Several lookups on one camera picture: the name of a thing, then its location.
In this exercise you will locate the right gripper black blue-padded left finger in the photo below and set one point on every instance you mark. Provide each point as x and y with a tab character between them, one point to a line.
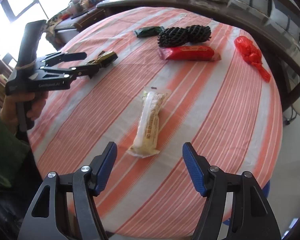
48	217

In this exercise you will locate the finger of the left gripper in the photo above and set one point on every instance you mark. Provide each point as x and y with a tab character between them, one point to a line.
81	70
59	57

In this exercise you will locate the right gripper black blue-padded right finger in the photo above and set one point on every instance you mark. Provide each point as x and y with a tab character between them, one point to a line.
251	214

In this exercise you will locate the olive gold wrapper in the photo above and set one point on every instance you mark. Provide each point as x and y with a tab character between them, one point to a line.
104	59

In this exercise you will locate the yellow white snack wrapper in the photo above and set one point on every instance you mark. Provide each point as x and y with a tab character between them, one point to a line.
146	139

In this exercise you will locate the dark green wrapper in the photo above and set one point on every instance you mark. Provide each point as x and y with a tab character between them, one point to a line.
148	31

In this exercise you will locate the person's green sleeve forearm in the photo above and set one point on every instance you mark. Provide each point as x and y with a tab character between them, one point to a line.
12	155

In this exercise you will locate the person's left hand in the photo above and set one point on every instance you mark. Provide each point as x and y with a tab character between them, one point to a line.
29	105

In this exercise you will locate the blue plastic waste basket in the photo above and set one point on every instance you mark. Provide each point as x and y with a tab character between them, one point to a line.
265	190

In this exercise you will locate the black foam fruit net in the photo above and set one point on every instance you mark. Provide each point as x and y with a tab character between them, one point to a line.
177	36

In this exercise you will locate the orange white striped tablecloth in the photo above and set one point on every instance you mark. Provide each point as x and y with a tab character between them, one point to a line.
224	108

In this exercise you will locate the red snack wrapper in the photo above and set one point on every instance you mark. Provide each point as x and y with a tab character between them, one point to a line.
189	53

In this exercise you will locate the red plastic bag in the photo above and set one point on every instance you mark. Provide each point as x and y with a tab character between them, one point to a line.
251	55

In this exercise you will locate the dark wooden coffee table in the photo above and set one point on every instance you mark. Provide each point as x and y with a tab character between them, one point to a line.
279	48

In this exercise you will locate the dark brown sofa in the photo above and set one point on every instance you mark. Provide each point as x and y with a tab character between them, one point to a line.
70	27

